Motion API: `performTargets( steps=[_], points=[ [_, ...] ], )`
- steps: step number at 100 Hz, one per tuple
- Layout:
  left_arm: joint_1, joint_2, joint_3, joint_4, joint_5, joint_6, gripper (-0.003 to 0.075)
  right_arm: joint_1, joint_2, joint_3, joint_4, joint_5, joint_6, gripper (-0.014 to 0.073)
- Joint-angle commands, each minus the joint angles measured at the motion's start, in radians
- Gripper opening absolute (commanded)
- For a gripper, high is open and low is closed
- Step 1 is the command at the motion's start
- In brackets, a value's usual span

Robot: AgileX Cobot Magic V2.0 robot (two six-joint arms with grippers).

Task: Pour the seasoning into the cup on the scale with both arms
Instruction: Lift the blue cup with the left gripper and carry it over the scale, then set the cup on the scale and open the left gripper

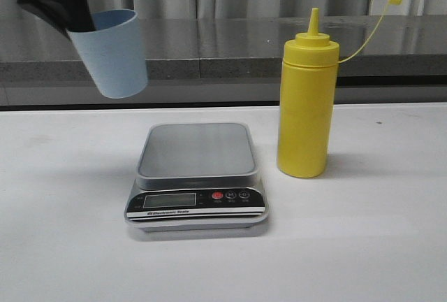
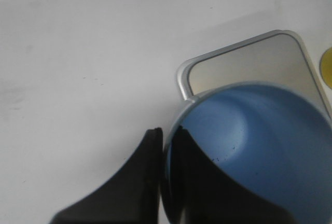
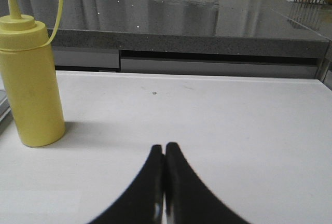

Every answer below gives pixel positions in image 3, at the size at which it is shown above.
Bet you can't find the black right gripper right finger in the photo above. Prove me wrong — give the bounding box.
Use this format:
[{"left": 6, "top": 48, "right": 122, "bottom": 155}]
[{"left": 164, "top": 143, "right": 248, "bottom": 223}]

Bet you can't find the yellow squeeze bottle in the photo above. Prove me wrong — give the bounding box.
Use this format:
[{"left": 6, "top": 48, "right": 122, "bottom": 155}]
[{"left": 1, "top": 0, "right": 65, "bottom": 147}]

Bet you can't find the grey stone counter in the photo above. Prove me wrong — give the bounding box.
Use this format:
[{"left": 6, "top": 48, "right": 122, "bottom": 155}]
[{"left": 0, "top": 0, "right": 332, "bottom": 83}]

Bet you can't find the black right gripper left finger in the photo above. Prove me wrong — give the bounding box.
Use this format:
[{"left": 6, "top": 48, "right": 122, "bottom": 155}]
[{"left": 91, "top": 145, "right": 164, "bottom": 223}]

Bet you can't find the silver digital kitchen scale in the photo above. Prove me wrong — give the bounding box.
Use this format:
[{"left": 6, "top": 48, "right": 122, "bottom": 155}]
[{"left": 0, "top": 89, "right": 12, "bottom": 134}]

